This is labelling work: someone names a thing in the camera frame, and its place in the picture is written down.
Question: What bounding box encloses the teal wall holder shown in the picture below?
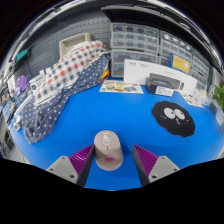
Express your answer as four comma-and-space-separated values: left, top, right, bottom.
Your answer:
14, 49, 30, 63

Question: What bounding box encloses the colourful sticker sheet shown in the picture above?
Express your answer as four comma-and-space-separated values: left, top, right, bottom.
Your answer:
181, 93, 205, 108
99, 79, 145, 95

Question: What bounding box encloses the white keyboard box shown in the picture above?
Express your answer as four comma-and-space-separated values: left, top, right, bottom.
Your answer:
123, 58, 198, 97

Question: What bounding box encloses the beige computer mouse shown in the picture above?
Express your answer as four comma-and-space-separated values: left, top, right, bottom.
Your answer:
93, 129, 124, 172

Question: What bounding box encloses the white woven basket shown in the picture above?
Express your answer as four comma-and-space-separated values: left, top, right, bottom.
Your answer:
58, 32, 92, 56

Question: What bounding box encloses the navy polka-dot cloth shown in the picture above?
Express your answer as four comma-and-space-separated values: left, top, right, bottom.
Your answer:
21, 53, 111, 145

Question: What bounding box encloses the yellow object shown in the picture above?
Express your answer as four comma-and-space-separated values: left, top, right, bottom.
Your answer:
101, 68, 111, 81

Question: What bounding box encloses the green potted plant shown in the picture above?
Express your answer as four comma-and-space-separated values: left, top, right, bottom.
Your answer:
211, 83, 224, 113

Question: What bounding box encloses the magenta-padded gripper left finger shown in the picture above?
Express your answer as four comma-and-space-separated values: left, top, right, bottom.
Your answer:
45, 143, 96, 188

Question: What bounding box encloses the blue box with yellow label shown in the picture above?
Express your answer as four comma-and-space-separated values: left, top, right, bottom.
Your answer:
167, 53, 192, 75

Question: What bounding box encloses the small black box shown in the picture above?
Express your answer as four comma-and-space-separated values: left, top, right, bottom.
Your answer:
145, 73, 185, 98

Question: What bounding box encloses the purple bag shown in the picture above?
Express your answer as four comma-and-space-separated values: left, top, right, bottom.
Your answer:
15, 75, 31, 94

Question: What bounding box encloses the red blue checked cloth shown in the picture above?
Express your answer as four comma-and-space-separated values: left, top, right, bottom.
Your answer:
33, 40, 111, 107

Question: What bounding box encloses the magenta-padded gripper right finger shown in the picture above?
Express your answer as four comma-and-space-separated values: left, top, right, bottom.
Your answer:
132, 144, 183, 187

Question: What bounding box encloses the dark wall shelf unit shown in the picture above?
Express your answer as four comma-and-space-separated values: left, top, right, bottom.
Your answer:
99, 3, 214, 44

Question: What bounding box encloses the black mouse pad with eyes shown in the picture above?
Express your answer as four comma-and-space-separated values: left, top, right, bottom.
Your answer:
151, 100, 196, 138

